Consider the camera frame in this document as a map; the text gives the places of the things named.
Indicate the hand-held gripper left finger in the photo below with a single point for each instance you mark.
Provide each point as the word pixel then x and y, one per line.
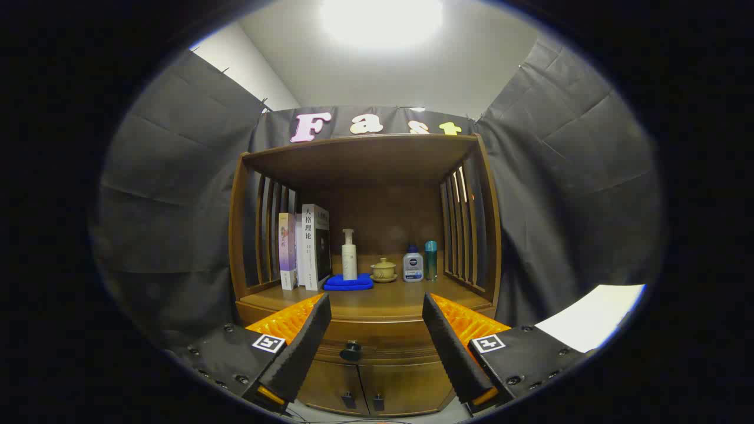
pixel 303 347

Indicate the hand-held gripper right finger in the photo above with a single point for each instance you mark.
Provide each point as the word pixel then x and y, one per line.
pixel 450 347

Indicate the black drawer knob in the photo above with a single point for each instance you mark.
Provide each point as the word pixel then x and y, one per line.
pixel 351 351

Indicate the wooden drawer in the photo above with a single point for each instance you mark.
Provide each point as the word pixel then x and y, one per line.
pixel 389 337

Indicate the wooden cabinet door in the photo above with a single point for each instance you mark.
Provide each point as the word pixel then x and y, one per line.
pixel 412 386
pixel 327 383

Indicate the wooden countertop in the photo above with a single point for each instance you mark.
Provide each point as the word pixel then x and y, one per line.
pixel 383 297

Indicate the wooden cabinet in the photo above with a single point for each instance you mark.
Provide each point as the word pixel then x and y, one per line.
pixel 383 206

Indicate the blue folded towel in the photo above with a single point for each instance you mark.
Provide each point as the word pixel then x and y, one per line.
pixel 349 284

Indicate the teal bottle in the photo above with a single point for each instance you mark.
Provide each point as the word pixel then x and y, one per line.
pixel 430 262

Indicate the white bottle with blue cap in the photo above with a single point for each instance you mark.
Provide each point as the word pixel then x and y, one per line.
pixel 413 268

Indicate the thin white book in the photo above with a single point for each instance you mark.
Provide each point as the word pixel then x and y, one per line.
pixel 299 253

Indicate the white pump bottle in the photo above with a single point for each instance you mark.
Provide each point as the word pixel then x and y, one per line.
pixel 349 259

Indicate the thick white and black book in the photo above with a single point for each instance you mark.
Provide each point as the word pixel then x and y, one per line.
pixel 315 247

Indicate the yellow lidded ceramic teacup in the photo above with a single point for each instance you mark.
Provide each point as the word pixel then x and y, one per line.
pixel 384 271

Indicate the purple book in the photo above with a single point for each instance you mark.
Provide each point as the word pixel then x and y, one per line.
pixel 287 247

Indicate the white box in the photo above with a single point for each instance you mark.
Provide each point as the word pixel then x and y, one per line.
pixel 589 318

